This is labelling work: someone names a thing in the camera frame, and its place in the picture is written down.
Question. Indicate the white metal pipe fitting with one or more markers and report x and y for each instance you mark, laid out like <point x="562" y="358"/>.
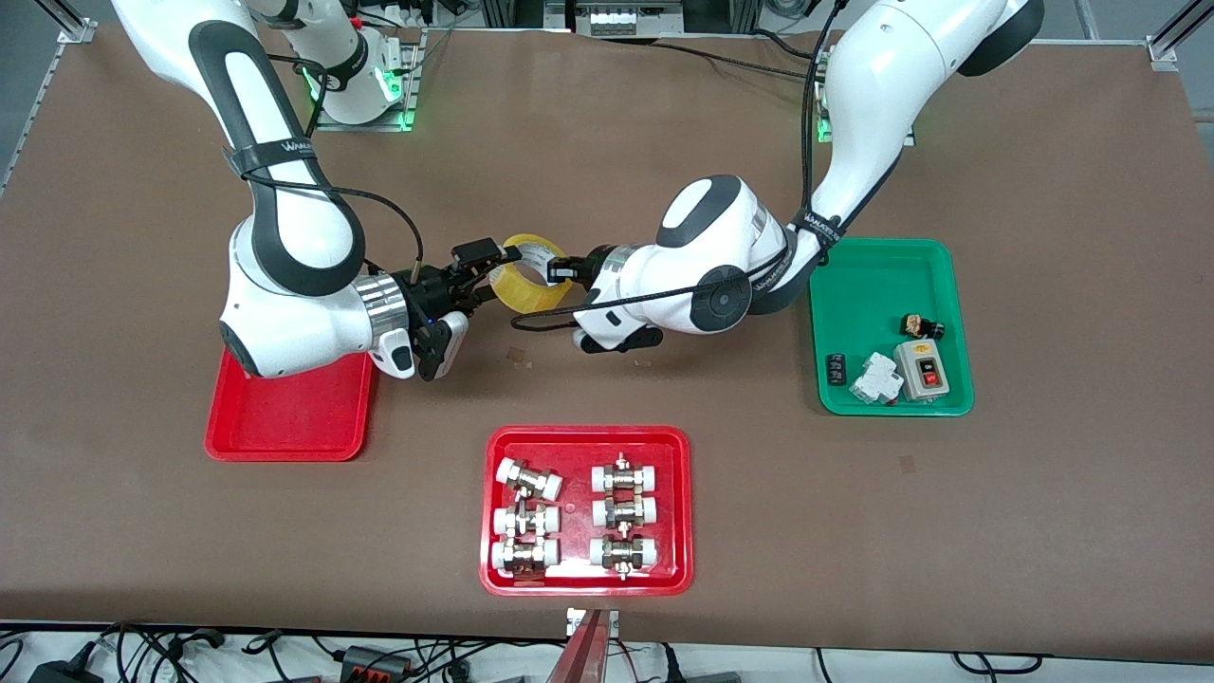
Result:
<point x="623" y="552"/>
<point x="524" y="520"/>
<point x="624" y="512"/>
<point x="524" y="555"/>
<point x="624" y="476"/>
<point x="528" y="479"/>

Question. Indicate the red brown bar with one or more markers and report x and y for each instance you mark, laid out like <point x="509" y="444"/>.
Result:
<point x="583" y="655"/>

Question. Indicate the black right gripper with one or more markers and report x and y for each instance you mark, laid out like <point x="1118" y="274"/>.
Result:
<point x="426" y="291"/>

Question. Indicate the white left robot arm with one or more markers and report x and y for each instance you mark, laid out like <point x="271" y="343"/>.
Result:
<point x="882" y="76"/>

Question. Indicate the grey push-button switch box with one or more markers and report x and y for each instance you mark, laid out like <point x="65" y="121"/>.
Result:
<point x="922" y="372"/>

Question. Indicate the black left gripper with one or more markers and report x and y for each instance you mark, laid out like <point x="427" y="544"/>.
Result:
<point x="596" y="263"/>

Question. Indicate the small metal tag bracket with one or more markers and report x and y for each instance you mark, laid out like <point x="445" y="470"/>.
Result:
<point x="577" y="621"/>

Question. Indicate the white circuit breaker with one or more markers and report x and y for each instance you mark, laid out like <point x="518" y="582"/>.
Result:
<point x="874" y="379"/>

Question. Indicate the empty red plastic tray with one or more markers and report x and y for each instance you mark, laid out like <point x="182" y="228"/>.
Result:
<point x="294" y="417"/>

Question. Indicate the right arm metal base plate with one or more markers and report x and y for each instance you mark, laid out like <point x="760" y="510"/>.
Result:
<point x="410" y="85"/>

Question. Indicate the green plastic tray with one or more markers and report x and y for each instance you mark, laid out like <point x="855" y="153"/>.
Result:
<point x="873" y="313"/>

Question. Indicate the small black orange component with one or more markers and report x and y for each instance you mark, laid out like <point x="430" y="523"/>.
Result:
<point x="920" y="327"/>

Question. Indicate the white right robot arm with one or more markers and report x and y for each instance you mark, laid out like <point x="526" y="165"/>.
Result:
<point x="285" y="313"/>

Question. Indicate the aluminium frame profile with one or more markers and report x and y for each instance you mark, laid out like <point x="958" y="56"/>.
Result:
<point x="1176" y="33"/>

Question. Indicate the black power adapter plug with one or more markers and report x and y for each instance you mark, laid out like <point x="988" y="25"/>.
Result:
<point x="62" y="673"/>

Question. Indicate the yellow clear packing tape roll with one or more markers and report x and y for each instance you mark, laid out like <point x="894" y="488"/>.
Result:
<point x="522" y="289"/>

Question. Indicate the dark brown terminal block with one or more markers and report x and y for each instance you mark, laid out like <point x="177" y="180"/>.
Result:
<point x="836" y="370"/>

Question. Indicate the white power strip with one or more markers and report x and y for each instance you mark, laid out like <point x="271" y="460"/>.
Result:
<point x="626" y="19"/>

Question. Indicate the red tray holding fittings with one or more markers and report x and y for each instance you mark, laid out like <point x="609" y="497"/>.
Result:
<point x="579" y="446"/>

